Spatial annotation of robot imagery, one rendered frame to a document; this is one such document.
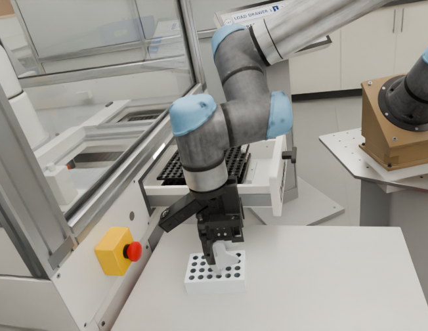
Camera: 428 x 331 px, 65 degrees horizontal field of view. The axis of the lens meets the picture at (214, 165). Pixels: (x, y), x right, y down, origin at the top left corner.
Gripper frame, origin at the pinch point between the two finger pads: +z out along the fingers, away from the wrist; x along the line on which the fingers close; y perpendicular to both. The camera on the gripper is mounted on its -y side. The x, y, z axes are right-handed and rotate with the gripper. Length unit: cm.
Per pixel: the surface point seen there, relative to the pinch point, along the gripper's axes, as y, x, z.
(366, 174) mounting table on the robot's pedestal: 40, 37, 5
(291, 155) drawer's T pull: 18.9, 25.3, -10.0
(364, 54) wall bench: 117, 309, 37
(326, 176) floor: 51, 159, 81
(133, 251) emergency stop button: -14.9, -2.8, -7.6
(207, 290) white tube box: -2.2, -3.3, 3.8
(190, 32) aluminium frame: -10, 79, -37
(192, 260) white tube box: -5.8, 3.0, 1.3
